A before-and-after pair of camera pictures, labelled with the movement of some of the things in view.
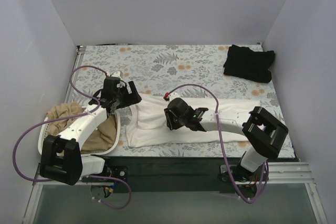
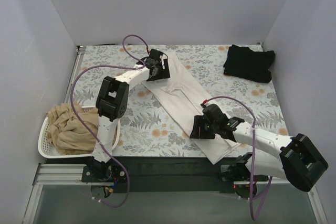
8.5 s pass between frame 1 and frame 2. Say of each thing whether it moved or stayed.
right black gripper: moved
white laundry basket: stayed
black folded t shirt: stayed
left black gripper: moved
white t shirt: moved
